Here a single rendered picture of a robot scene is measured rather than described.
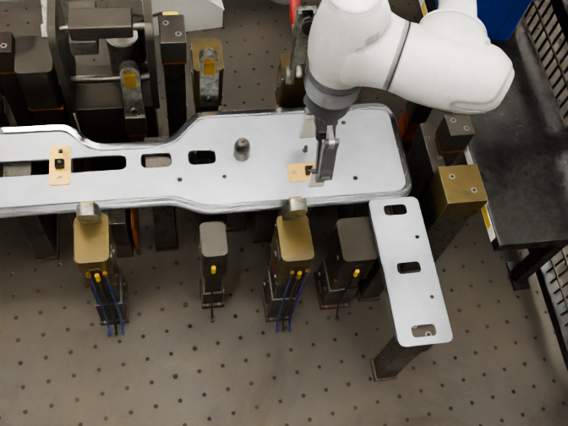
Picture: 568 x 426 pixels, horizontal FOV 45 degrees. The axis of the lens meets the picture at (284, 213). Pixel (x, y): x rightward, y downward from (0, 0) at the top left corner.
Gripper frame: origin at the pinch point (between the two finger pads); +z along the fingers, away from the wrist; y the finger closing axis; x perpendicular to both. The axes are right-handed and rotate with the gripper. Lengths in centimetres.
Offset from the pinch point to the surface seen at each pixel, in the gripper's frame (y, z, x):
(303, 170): 0.1, 5.8, 0.9
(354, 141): 6.1, 6.2, -10.5
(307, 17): 19.9, -14.7, 0.1
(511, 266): -13, 35, -51
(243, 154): 3.2, 3.5, 12.5
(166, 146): 7.4, 6.2, 26.6
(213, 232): -11.1, 7.0, 19.4
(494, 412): -45, 36, -38
